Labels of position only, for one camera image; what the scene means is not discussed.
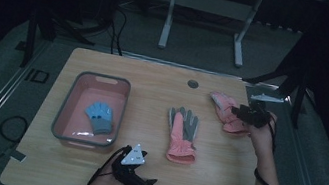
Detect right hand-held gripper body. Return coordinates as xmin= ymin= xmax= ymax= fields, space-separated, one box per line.
xmin=238 ymin=90 xmax=286 ymax=133

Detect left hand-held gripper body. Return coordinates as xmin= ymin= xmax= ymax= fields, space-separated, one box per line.
xmin=108 ymin=139 xmax=155 ymax=185

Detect pink padded glove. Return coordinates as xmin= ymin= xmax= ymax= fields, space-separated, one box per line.
xmin=203 ymin=90 xmax=256 ymax=137

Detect pink glove with grey palm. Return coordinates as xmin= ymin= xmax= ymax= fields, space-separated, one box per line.
xmin=159 ymin=103 xmax=205 ymax=167

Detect blue knit glove with dots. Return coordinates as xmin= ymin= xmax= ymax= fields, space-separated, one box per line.
xmin=81 ymin=99 xmax=118 ymax=138

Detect pink basin with grey rim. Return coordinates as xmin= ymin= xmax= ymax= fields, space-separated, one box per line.
xmin=48 ymin=66 xmax=133 ymax=156

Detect person's right hand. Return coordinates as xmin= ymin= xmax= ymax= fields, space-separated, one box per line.
xmin=245 ymin=108 xmax=281 ymax=153

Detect person's left hand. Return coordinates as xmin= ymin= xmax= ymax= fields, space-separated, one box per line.
xmin=95 ymin=154 xmax=133 ymax=185

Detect black tripod stand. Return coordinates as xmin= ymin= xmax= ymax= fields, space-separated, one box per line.
xmin=236 ymin=19 xmax=329 ymax=133
xmin=19 ymin=5 xmax=100 ymax=80

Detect grey tape piece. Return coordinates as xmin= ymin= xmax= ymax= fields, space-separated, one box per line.
xmin=8 ymin=148 xmax=28 ymax=163

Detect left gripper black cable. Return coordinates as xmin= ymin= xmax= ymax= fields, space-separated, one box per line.
xmin=85 ymin=138 xmax=131 ymax=185

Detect grey round cable grommet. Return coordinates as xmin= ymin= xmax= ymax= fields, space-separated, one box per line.
xmin=186 ymin=78 xmax=200 ymax=90

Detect white metal desk frame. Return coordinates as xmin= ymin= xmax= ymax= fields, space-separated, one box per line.
xmin=140 ymin=0 xmax=266 ymax=71

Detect black cables on floor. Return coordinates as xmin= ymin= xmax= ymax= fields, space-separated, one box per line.
xmin=89 ymin=1 xmax=132 ymax=57

